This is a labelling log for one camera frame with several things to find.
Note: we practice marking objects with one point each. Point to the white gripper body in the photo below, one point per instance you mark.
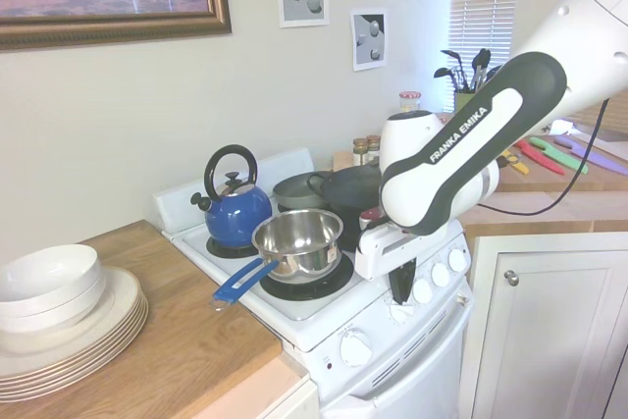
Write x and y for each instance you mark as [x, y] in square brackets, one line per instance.
[378, 257]

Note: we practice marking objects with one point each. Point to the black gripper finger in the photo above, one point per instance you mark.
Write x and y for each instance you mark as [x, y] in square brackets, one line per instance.
[414, 272]
[401, 286]

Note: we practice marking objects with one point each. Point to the white burner knob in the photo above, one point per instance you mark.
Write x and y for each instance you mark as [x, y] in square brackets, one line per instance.
[422, 290]
[457, 260]
[404, 316]
[440, 274]

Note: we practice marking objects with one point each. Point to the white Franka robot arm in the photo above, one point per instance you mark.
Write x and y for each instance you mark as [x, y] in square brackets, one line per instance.
[466, 154]

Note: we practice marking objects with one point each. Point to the white electric stove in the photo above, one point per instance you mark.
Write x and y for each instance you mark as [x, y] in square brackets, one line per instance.
[314, 326]

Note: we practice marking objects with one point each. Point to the small red round object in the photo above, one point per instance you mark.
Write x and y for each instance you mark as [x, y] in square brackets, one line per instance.
[371, 217]

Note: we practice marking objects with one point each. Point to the black coil burner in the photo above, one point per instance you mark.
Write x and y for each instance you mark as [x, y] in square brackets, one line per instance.
[314, 289]
[221, 249]

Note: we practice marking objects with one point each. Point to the black wok pan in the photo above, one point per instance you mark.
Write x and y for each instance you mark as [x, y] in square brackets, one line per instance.
[353, 188]

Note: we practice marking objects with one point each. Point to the white oven temperature knob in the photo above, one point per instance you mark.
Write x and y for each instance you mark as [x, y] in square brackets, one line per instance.
[354, 346]

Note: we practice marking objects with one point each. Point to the silver cabinet knob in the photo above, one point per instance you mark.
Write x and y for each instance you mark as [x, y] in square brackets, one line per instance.
[511, 277]

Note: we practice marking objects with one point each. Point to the wooden block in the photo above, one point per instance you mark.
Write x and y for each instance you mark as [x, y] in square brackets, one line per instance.
[343, 161]

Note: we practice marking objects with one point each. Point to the grey frying pan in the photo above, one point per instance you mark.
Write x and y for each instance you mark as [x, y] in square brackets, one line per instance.
[294, 193]

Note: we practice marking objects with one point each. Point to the small spice jar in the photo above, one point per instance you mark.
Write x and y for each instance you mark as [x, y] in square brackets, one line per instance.
[374, 146]
[360, 151]

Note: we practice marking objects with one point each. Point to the yellow knife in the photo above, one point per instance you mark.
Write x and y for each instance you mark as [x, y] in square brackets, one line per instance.
[516, 161]

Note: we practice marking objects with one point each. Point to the glass jar checkered lid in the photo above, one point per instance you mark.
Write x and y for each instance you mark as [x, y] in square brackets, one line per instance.
[410, 102]

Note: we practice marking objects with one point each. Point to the green knife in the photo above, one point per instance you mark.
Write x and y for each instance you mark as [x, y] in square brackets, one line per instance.
[547, 154]

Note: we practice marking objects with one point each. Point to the green utensil holder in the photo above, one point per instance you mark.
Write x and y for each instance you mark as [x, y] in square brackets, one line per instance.
[463, 101]

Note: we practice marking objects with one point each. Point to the wood top white counter cabinet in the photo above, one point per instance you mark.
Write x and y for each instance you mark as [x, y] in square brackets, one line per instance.
[206, 340]

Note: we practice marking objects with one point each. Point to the black slotted kitchen utensil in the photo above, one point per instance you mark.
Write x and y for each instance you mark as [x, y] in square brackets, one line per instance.
[444, 71]

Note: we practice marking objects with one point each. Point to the clear plastic packaging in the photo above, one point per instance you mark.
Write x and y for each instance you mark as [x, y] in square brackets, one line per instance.
[557, 127]

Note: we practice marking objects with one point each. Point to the black kitchen ladle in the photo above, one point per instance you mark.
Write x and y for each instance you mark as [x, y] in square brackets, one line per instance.
[454, 58]

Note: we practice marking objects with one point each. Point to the medium grey paper print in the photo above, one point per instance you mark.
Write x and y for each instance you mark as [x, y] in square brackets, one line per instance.
[369, 41]

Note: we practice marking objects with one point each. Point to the black kitchen spatula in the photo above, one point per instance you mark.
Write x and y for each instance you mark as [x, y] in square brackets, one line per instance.
[482, 63]

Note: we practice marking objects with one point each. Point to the purple knife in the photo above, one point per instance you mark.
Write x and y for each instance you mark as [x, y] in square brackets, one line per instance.
[606, 159]

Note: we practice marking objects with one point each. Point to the white plate gold rim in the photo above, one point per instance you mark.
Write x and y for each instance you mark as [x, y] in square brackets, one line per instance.
[98, 346]
[122, 291]
[98, 340]
[98, 357]
[98, 351]

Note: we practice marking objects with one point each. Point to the narrow window blinds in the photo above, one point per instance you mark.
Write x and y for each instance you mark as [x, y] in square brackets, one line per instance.
[483, 7]

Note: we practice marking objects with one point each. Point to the white bowl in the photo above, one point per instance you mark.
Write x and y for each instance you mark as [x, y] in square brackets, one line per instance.
[95, 294]
[95, 310]
[49, 272]

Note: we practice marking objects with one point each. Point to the stack of cream plates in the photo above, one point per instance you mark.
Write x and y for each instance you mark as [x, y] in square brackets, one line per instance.
[98, 363]

